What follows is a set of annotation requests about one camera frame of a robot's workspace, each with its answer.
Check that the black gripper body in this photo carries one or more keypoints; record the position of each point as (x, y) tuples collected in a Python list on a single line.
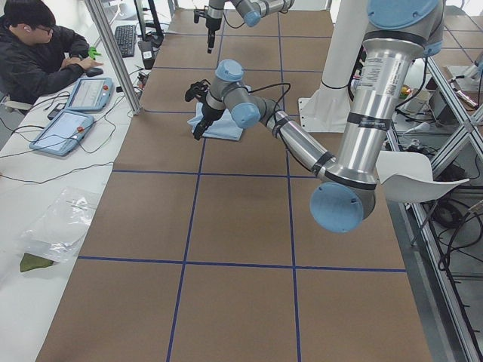
[(212, 25), (207, 111)]

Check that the light blue button shirt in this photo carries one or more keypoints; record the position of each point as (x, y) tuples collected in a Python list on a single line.
[(224, 128)]

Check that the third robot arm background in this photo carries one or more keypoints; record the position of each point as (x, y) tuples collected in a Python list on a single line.
[(467, 78)]

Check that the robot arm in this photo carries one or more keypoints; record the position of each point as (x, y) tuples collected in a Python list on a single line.
[(398, 32), (251, 13)]

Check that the black keyboard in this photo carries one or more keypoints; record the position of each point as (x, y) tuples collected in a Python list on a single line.
[(126, 39)]

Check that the far blue teach pendant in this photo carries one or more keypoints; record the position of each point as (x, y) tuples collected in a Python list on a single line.
[(90, 94)]

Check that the blue teach pendant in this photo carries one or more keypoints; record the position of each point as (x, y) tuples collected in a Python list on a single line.
[(63, 133), (90, 94)]

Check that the green plastic clamp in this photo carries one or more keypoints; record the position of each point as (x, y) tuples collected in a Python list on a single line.
[(93, 53)]

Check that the black computer mouse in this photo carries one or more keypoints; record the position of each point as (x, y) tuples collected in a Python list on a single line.
[(94, 72)]

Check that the black smartphone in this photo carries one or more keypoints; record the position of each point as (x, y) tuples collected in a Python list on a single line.
[(54, 112)]

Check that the near blue teach pendant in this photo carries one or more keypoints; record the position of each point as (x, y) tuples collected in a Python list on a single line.
[(63, 133)]

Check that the person in black sweater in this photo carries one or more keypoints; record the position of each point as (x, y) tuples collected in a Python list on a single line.
[(38, 57)]

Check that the clear plastic bag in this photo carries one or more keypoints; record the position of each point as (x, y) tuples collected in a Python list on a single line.
[(58, 233)]

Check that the white plastic chair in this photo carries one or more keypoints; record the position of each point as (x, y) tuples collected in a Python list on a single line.
[(406, 177)]

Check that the olive green cloth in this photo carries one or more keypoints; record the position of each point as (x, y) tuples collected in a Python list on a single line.
[(31, 262)]

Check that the aluminium frame post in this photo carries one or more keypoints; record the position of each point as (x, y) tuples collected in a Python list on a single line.
[(114, 54)]

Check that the white camera pole base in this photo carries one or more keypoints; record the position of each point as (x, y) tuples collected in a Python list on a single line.
[(327, 109)]

